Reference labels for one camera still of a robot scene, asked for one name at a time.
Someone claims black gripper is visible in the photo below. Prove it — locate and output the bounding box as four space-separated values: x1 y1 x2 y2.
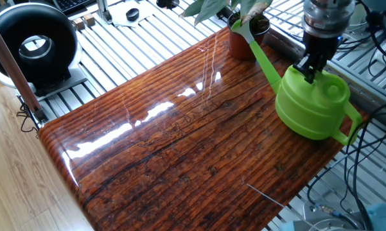
293 30 341 85

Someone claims green plastic watering can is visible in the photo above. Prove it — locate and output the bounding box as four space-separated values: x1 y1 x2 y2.
230 19 364 146

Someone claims green leafy plant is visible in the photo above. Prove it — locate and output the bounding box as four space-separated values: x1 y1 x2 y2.
179 0 274 28

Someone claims silver robot mounting plate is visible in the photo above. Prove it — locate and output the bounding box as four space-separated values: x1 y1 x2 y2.
303 200 367 231

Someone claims small black device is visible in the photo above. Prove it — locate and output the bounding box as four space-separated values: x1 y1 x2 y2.
156 0 180 10

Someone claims white paper sheet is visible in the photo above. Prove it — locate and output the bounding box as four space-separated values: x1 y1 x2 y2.
108 0 158 28

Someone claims small black round cap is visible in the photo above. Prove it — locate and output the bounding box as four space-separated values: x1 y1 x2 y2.
125 8 140 22

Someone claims wood grain board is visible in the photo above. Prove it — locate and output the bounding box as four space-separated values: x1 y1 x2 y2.
38 27 373 231

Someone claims small wooden cube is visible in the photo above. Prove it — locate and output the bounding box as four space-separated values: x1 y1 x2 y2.
72 17 85 31
83 13 96 27

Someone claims black keyboard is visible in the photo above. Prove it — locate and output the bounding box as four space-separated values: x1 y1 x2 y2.
49 0 94 15

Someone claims black cable with plug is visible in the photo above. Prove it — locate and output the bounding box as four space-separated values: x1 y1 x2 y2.
356 0 386 78

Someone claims black cable with grey sleeve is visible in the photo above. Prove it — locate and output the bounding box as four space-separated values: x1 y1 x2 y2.
306 98 386 231

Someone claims thin white cable tie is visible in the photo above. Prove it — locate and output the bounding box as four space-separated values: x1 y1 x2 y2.
245 182 315 225

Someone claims silver cable connector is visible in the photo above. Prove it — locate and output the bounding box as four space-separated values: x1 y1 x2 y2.
314 203 342 218

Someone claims aluminium upright post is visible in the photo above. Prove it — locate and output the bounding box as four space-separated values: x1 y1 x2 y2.
96 0 113 25

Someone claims thin black looped cable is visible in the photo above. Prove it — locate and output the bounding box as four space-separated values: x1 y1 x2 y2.
16 102 41 134

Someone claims brown diagonal frame bar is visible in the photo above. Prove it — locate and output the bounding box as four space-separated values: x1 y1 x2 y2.
0 12 49 124

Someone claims black ring-shaped device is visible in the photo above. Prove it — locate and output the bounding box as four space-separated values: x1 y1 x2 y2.
0 2 89 102

